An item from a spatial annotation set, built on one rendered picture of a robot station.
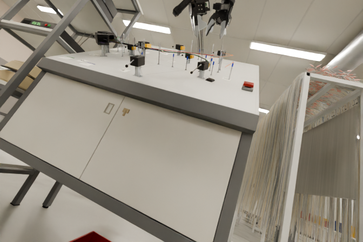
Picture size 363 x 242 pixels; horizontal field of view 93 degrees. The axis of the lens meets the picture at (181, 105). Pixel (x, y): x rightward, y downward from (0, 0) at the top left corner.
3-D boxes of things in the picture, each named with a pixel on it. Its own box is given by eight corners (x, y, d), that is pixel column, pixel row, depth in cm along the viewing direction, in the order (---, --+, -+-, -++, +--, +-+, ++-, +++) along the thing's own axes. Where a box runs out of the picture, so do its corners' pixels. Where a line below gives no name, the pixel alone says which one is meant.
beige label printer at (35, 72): (12, 85, 98) (34, 58, 104) (-13, 75, 103) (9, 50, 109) (53, 106, 125) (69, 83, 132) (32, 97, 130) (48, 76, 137)
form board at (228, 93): (45, 60, 100) (45, 56, 99) (144, 45, 186) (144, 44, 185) (257, 119, 65) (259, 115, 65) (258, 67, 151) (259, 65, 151)
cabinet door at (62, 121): (78, 179, 69) (124, 95, 82) (-4, 135, 85) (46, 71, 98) (81, 179, 71) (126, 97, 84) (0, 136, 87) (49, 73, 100)
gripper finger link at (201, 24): (208, 34, 78) (206, 13, 76) (196, 37, 78) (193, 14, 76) (207, 35, 81) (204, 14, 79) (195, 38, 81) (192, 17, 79)
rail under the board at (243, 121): (255, 131, 61) (259, 115, 64) (35, 65, 96) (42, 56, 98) (252, 135, 66) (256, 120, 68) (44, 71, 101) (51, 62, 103)
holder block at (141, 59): (122, 79, 82) (121, 58, 77) (137, 73, 92) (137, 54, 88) (130, 81, 81) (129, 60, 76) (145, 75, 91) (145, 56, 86)
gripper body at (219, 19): (228, 28, 96) (236, 6, 95) (224, 20, 89) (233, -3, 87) (216, 26, 100) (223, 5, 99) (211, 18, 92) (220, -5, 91)
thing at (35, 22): (52, 31, 109) (59, 23, 111) (17, 24, 119) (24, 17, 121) (87, 64, 138) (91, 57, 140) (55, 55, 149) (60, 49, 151)
